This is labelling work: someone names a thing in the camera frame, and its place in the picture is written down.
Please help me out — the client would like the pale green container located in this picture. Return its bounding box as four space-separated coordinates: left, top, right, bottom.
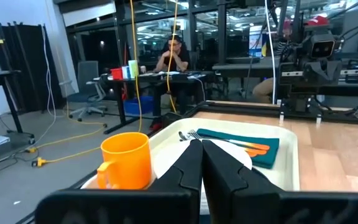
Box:
127 59 140 79

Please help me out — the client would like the black office desk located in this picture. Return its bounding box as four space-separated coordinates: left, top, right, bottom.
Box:
99 70 216 135

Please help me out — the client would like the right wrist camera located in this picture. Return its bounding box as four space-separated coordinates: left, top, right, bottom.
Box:
309 32 337 60

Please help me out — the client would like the white cable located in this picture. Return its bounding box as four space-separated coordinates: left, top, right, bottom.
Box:
264 0 276 104

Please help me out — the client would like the yellow cable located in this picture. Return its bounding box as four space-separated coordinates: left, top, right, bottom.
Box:
165 0 180 113
25 0 143 154
31 145 103 168

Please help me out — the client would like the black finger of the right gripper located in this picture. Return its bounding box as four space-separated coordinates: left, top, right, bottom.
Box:
305 60 324 83
323 60 343 83

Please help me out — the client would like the dark grey side desk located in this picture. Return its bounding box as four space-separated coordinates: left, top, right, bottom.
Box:
212 57 358 98

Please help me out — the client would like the person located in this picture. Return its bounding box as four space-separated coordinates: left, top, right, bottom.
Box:
252 19 293 104
153 34 198 118

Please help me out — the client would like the spoon with orange handle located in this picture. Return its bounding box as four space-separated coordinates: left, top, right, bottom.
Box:
178 131 267 157

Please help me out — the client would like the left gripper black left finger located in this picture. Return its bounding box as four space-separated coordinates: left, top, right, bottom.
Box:
35 139 204 224

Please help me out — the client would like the white bowl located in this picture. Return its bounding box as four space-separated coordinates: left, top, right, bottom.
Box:
152 138 254 180

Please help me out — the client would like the red container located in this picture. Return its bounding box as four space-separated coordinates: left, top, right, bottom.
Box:
110 67 124 81

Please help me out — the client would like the blue storage bin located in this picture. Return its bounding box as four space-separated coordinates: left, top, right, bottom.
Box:
123 95 154 115

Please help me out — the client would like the orange plastic mug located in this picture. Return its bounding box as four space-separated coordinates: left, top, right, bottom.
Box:
96 131 153 190

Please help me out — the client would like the dark green napkin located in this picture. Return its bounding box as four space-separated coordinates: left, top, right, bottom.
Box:
196 128 280 170

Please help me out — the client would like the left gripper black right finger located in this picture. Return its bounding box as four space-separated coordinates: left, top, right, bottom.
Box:
202 139 358 224

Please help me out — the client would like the beige plastic tray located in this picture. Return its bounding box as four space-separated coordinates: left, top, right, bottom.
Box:
80 117 301 192

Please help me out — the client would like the red cap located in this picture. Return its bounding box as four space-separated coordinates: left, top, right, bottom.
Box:
304 15 329 27

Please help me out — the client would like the person's red shoe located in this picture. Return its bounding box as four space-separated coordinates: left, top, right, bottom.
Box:
149 120 163 132

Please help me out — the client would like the grey office chair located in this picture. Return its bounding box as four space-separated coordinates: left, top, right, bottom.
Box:
67 60 109 123

